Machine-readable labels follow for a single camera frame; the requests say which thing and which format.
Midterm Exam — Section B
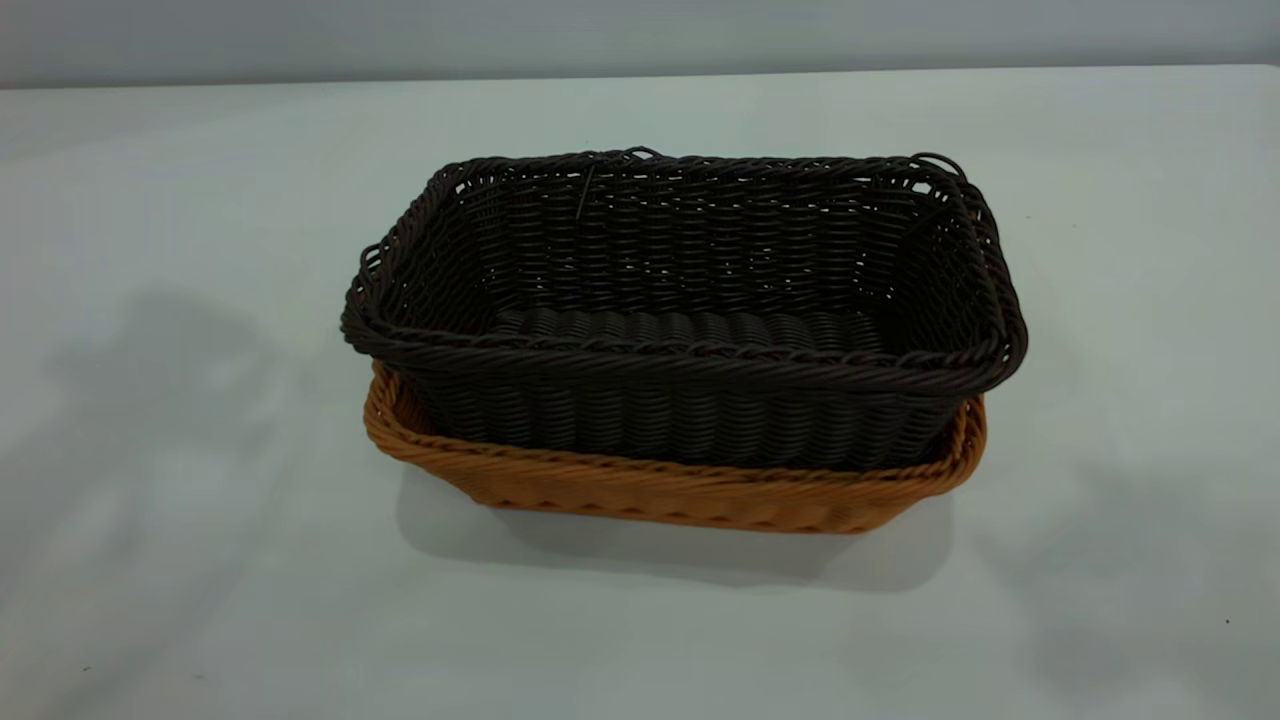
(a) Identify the orange-brown woven wicker basket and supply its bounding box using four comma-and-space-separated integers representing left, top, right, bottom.
362, 360, 989, 535

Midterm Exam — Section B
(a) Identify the dark brown woven wicker basket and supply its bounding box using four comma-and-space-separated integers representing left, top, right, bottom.
340, 146, 1030, 473

